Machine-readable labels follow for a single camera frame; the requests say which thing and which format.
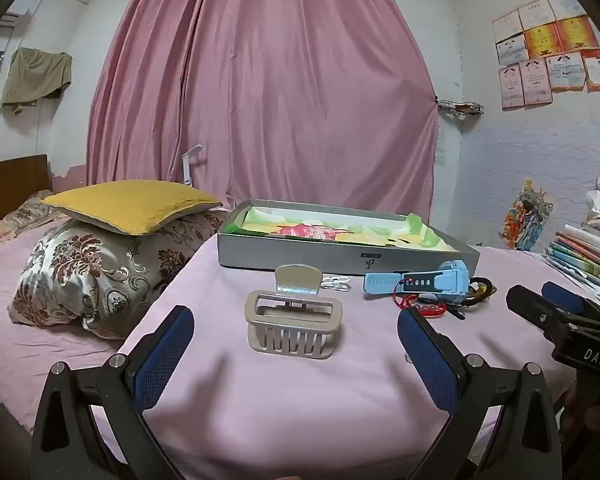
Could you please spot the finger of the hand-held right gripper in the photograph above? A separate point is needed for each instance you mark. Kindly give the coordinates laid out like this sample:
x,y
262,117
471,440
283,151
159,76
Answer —
x,y
525,305
560,294

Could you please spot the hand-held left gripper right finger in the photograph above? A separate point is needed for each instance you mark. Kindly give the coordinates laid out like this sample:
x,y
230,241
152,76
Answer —
x,y
430,360

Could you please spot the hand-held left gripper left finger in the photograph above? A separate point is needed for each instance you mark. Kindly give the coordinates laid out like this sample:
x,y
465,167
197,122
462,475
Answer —
x,y
162,355

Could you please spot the blue smartwatch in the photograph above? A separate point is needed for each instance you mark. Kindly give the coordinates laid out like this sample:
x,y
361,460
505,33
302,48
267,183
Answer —
x,y
385,280

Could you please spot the white hair clip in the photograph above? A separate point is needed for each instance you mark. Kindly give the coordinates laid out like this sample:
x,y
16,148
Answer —
x,y
337,284

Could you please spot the beige hair claw clip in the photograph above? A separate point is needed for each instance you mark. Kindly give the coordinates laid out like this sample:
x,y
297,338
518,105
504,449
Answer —
x,y
300,280

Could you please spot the grey shallow box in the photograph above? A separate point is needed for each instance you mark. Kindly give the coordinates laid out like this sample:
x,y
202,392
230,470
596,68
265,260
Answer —
x,y
290,255

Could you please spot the person's right hand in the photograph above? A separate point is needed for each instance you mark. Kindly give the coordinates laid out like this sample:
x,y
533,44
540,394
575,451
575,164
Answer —
x,y
575,405

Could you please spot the stack of books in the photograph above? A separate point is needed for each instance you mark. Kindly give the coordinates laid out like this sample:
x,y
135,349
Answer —
x,y
585,257

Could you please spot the floral satin pillow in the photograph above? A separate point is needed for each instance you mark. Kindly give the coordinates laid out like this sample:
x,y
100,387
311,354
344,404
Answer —
x,y
95,270

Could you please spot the pink tablecloth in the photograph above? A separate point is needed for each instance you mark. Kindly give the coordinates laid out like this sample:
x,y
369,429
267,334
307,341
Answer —
x,y
290,410

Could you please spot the pink bed sheet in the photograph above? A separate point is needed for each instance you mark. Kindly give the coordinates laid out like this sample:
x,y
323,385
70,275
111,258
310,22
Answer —
x,y
10,355

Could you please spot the yellow pillow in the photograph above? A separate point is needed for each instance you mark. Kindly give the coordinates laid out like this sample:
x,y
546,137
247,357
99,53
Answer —
x,y
130,205

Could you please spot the colourful painted box liner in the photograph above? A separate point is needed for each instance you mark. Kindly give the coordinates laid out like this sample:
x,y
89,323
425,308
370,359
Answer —
x,y
330,230

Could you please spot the white folding stand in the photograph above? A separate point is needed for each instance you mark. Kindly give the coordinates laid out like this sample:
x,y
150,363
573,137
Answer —
x,y
189,165

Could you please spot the beige floral quilt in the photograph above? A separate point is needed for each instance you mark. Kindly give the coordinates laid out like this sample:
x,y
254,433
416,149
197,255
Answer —
x,y
25,212

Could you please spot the wooden headboard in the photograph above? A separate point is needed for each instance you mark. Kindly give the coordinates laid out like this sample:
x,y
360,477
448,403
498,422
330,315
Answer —
x,y
10,185

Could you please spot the pink curtain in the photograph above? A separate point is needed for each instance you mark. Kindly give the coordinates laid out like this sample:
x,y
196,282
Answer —
x,y
260,85

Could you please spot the olive hanging cloth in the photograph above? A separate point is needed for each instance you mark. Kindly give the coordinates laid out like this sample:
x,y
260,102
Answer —
x,y
35,75

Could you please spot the colourful paper wall decoration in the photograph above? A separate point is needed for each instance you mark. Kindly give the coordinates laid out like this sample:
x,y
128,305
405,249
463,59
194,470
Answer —
x,y
527,215

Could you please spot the group of wall certificates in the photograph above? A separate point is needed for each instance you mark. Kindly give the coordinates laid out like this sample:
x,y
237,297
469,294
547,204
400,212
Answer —
x,y
550,45

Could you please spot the white wall shelf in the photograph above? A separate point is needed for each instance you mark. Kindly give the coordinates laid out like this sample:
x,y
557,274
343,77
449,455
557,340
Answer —
x,y
12,20

